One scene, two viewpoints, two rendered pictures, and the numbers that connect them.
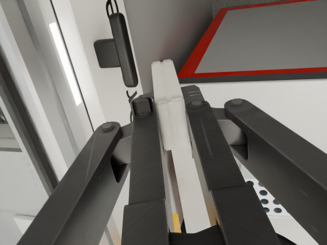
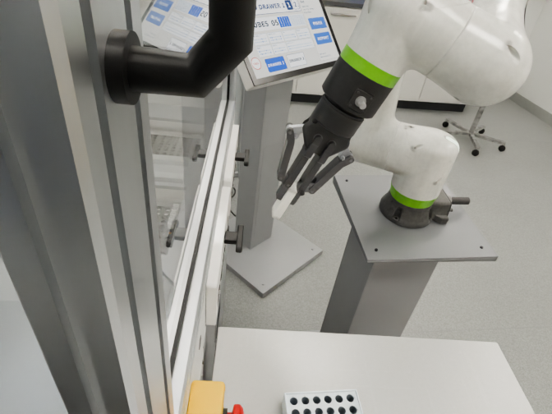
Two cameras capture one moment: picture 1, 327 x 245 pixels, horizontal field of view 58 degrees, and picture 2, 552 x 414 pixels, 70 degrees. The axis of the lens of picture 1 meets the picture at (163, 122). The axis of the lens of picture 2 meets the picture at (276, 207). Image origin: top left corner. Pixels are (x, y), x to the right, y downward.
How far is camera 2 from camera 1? 0.71 m
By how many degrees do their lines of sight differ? 86
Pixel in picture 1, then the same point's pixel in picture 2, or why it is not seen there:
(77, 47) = (223, 223)
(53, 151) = (210, 223)
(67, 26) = (222, 216)
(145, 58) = not seen: hidden behind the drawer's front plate
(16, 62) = (216, 194)
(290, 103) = (316, 347)
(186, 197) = not seen: outside the picture
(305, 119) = (328, 359)
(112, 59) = (233, 236)
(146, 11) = not seen: hidden behind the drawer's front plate
